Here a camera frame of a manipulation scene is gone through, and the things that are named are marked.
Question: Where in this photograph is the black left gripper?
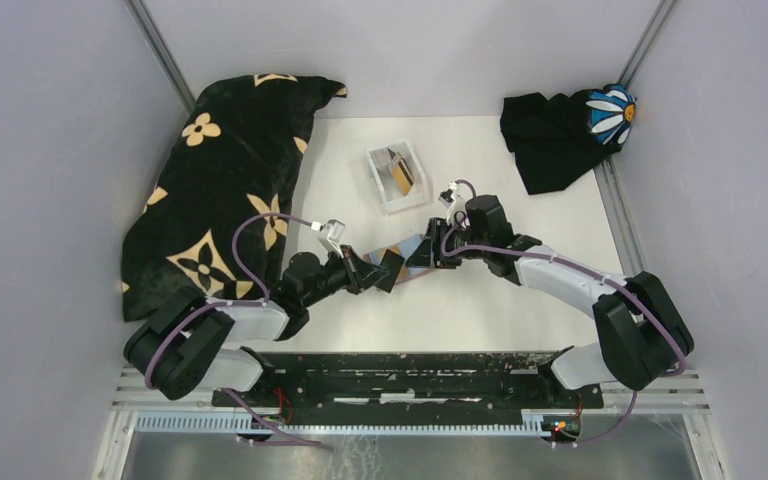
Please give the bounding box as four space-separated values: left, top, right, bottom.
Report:
303 244 390 308

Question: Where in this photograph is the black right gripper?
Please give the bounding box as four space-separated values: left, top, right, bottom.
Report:
405 217 490 270

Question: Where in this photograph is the tan leather card holder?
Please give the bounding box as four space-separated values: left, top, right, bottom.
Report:
363 234 431 292

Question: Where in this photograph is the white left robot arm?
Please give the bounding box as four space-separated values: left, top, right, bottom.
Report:
123 245 390 407

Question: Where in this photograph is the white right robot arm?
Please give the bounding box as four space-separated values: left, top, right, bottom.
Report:
406 195 694 408

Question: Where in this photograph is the gold credit card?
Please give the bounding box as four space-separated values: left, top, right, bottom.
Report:
390 153 415 196

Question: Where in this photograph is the clear acrylic card tray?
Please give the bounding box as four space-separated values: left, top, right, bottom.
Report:
366 140 431 215

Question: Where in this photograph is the stack of grey cards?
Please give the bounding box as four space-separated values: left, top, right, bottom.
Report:
369 147 400 173

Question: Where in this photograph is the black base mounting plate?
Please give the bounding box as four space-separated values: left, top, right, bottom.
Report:
241 352 604 427

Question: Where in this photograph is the black floral pillow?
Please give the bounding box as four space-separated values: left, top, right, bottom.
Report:
121 73 347 322

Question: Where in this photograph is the black cloth with daisy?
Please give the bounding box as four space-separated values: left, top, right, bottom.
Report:
500 84 637 195

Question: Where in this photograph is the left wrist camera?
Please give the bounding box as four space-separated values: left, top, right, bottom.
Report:
310 219 345 257

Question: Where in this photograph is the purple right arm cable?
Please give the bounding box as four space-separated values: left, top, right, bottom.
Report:
440 178 689 449

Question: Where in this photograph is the aluminium rail frame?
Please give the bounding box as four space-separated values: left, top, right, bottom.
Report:
91 351 728 479

